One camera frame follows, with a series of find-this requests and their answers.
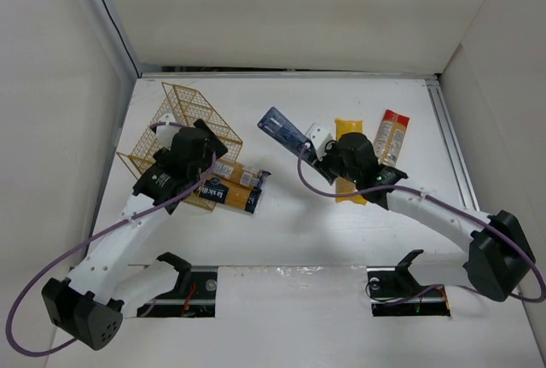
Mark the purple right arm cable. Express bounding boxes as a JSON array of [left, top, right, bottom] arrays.
[[297, 142, 546, 301]]

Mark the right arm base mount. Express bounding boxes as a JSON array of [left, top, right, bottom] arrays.
[[364, 267, 451, 318]]

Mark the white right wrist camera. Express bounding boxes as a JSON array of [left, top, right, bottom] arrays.
[[305, 123, 333, 161]]

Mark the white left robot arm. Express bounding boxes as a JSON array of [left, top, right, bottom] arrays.
[[42, 119, 228, 350]]

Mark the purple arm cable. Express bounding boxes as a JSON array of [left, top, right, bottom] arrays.
[[297, 142, 546, 301], [7, 120, 217, 357]]

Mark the aluminium frame rail right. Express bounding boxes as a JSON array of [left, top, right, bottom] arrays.
[[425, 75, 479, 210]]

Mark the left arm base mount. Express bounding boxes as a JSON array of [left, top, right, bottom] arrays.
[[136, 267, 218, 318]]

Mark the aluminium frame post left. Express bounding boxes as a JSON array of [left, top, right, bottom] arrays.
[[89, 0, 142, 79]]

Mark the blue pasta box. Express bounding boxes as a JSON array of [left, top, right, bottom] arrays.
[[257, 107, 318, 165]]

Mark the yellow pasta bag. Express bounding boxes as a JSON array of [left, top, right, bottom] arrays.
[[335, 119, 367, 205]]

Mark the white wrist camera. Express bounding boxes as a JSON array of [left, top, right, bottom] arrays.
[[305, 123, 333, 161], [149, 113, 181, 149]]

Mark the dark blue spaghetti bag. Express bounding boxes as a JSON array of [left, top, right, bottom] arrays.
[[187, 176, 262, 214]]

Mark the blue-topped spaghetti bag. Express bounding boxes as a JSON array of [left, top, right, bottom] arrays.
[[212, 160, 271, 190]]

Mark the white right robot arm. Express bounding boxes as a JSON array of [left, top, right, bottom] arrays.
[[311, 129, 545, 302]]

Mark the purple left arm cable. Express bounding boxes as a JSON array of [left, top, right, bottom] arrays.
[[7, 120, 217, 357]]

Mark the red spaghetti bag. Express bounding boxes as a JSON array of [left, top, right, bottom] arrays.
[[373, 109, 410, 166]]

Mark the gold wire mesh shelf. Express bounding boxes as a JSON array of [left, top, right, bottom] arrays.
[[119, 82, 243, 205]]

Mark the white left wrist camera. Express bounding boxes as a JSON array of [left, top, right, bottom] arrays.
[[149, 113, 181, 149]]

